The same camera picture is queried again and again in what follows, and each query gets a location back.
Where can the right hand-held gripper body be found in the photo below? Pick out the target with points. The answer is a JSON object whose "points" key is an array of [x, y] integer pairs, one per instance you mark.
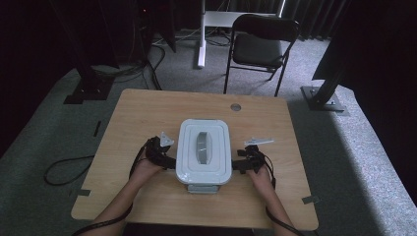
{"points": [[255, 157]]}

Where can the person's right hand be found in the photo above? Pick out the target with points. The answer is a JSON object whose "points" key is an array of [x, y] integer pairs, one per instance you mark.
{"points": [[262, 180]]}

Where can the grey table grommet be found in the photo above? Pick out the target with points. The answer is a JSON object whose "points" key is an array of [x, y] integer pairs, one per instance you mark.
{"points": [[235, 107]]}

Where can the grey tape piece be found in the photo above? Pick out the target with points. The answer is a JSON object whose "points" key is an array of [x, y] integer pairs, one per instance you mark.
{"points": [[84, 192], [310, 199]]}

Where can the black tape strip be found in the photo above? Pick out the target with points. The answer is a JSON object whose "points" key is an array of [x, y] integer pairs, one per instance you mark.
{"points": [[97, 129]]}

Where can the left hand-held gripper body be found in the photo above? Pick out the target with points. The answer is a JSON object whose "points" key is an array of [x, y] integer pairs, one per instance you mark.
{"points": [[155, 152]]}

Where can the person's left hand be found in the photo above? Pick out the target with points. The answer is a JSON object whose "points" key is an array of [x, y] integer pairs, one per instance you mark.
{"points": [[144, 173]]}

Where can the white desk frame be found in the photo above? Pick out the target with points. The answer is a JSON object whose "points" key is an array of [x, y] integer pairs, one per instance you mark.
{"points": [[203, 32]]}

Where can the black folding chair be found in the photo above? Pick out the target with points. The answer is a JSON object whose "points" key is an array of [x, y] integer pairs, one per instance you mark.
{"points": [[259, 49]]}

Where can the black metal stand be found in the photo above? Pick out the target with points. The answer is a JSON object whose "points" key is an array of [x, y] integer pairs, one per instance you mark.
{"points": [[323, 98], [88, 88]]}

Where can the dark curtain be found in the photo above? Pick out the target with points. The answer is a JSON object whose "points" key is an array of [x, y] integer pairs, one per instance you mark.
{"points": [[377, 65]]}

